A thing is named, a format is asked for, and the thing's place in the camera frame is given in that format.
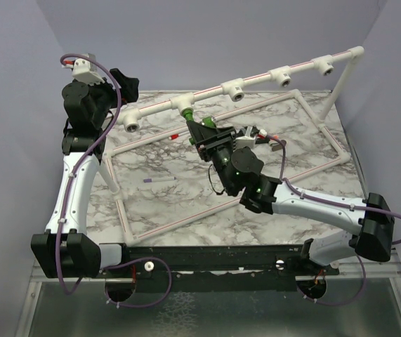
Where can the white PVC pipe rack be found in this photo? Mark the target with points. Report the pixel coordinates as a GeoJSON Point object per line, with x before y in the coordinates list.
{"type": "Point", "coordinates": [234, 88]}

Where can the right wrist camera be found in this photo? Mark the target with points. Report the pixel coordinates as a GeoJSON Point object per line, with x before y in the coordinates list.
{"type": "Point", "coordinates": [247, 137]}

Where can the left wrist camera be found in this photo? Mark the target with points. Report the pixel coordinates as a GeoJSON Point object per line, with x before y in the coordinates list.
{"type": "Point", "coordinates": [83, 71]}

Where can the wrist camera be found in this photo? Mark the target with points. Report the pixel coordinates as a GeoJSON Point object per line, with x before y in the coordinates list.
{"type": "Point", "coordinates": [83, 71]}
{"type": "Point", "coordinates": [247, 137]}

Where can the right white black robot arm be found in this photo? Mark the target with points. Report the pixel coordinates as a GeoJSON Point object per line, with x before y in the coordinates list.
{"type": "Point", "coordinates": [365, 225]}

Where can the brown metal lever piece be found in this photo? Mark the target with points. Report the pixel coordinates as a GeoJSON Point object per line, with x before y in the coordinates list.
{"type": "Point", "coordinates": [278, 146]}

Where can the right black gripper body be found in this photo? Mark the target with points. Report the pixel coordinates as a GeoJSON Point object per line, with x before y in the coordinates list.
{"type": "Point", "coordinates": [213, 147]}

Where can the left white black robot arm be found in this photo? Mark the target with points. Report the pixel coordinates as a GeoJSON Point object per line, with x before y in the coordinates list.
{"type": "Point", "coordinates": [64, 248]}

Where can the purple capped white pen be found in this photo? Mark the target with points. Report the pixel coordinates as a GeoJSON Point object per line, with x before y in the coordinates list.
{"type": "Point", "coordinates": [159, 179]}

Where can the green plastic water faucet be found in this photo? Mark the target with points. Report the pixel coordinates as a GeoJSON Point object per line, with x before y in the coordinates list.
{"type": "Point", "coordinates": [207, 121]}

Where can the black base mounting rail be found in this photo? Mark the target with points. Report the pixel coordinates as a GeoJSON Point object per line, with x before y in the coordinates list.
{"type": "Point", "coordinates": [153, 269]}

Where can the red capped white pen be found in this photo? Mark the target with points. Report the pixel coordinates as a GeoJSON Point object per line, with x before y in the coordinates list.
{"type": "Point", "coordinates": [177, 135]}

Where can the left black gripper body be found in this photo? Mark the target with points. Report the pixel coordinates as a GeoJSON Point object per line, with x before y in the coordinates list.
{"type": "Point", "coordinates": [127, 95]}

